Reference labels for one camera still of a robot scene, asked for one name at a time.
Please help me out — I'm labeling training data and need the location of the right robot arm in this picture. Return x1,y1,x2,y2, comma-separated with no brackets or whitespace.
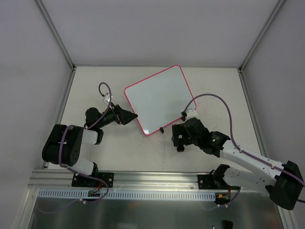
172,117,305,210

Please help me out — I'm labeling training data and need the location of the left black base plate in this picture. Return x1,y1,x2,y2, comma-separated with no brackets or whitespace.
71,172,114,188

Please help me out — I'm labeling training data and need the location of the black knob at bottom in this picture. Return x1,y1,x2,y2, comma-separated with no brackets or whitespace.
222,220,234,229

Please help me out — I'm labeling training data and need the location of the pink framed whiteboard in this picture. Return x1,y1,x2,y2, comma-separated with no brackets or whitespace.
124,65,196,136

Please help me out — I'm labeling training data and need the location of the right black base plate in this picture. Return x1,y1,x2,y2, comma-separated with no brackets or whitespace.
197,174,221,190

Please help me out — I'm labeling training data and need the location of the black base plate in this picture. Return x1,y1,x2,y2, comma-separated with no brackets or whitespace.
197,174,221,190
71,172,114,188

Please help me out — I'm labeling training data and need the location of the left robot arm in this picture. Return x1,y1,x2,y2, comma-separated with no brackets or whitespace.
42,104,138,192

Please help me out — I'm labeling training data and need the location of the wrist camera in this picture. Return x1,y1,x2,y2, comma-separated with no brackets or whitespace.
181,109,198,121
103,93,112,104

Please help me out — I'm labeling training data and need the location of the aluminium frame post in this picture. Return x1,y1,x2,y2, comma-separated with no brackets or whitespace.
34,0,75,70
238,0,286,72

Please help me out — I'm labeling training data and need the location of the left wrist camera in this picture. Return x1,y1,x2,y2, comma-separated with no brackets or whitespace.
103,93,112,104

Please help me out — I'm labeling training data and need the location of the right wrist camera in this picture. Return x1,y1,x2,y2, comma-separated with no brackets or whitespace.
181,109,198,121

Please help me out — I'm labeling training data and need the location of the left aluminium frame post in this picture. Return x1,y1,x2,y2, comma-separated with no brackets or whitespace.
34,0,75,70

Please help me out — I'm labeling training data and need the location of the aluminium mounting rail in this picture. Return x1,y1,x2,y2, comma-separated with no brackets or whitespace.
28,169,211,191

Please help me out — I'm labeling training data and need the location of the white slotted cable duct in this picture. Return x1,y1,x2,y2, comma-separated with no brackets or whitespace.
38,189,216,202

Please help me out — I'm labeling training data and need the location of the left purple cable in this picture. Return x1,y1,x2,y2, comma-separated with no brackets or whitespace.
35,82,120,213

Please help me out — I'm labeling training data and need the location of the right aluminium frame post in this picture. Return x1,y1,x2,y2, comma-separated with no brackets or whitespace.
238,0,286,72

